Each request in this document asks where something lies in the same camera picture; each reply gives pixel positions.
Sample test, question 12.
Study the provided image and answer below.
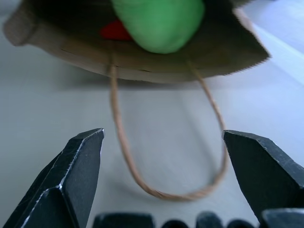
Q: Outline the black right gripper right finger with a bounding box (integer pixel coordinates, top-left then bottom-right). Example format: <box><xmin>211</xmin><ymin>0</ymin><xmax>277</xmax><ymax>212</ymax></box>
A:
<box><xmin>221</xmin><ymin>130</ymin><xmax>304</xmax><ymax>228</ymax></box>

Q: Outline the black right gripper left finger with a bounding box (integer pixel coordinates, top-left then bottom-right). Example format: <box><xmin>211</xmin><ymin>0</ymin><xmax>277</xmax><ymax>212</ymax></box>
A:
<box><xmin>0</xmin><ymin>128</ymin><xmax>105</xmax><ymax>228</ymax></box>

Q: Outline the green plush toy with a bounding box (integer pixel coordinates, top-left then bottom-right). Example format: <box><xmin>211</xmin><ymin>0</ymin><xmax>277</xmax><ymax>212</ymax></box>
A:
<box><xmin>111</xmin><ymin>0</ymin><xmax>205</xmax><ymax>55</ymax></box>

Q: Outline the brown paper bag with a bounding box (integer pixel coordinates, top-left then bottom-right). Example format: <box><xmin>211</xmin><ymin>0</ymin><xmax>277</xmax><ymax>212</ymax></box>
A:
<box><xmin>2</xmin><ymin>0</ymin><xmax>272</xmax><ymax>201</ymax></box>

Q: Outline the red plush toy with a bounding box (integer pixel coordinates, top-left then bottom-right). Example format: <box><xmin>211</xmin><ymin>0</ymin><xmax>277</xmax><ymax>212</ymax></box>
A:
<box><xmin>99</xmin><ymin>19</ymin><xmax>133</xmax><ymax>40</ymax></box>

